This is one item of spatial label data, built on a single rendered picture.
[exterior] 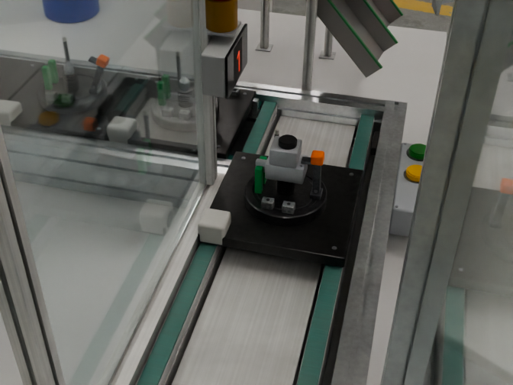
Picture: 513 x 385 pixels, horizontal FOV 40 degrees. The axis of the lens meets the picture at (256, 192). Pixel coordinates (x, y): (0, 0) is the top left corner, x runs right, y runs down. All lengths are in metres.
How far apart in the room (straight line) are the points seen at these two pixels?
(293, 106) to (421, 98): 0.37
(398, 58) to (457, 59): 1.58
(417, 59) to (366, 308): 1.00
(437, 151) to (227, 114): 1.08
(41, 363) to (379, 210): 0.69
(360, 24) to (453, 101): 1.29
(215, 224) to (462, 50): 0.83
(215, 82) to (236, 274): 0.31
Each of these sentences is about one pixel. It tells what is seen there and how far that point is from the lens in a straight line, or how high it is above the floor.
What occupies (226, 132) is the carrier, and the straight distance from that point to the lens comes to 1.39.
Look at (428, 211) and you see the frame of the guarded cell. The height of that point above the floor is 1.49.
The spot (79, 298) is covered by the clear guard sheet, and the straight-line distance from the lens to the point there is 0.83.
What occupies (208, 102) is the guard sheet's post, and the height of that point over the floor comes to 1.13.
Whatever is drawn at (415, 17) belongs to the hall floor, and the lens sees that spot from 4.30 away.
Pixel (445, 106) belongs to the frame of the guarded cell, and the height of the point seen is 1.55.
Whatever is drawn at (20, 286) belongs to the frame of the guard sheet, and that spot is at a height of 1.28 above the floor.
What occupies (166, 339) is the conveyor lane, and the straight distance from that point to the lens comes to 1.04.
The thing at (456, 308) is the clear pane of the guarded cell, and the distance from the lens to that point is 0.27.
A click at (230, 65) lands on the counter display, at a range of 1.10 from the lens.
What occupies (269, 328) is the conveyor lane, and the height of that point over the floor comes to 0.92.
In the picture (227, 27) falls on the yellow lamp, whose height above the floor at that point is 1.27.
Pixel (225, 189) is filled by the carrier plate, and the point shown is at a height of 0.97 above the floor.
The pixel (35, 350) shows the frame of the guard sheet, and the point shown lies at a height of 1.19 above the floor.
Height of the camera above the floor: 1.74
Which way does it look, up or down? 38 degrees down
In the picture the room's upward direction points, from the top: 1 degrees clockwise
